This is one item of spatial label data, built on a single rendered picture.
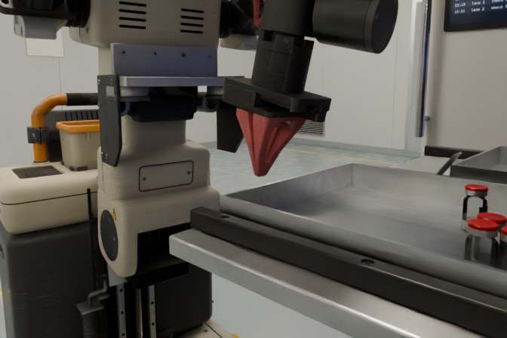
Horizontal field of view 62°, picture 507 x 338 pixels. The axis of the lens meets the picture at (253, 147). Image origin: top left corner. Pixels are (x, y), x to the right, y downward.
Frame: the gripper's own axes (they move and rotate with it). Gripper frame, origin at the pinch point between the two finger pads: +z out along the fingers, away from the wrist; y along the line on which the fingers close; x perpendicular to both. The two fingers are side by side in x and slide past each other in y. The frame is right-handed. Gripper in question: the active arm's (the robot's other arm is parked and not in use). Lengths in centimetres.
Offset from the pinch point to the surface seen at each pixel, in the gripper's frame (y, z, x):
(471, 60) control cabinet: -8, -17, 89
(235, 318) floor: -72, 108, 92
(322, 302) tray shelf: 16.3, 3.0, -10.6
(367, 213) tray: 9.4, 3.3, 9.0
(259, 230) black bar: 7.0, 2.5, -7.4
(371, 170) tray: 3.6, 1.5, 20.0
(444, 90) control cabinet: -13, -8, 89
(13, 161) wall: -456, 172, 130
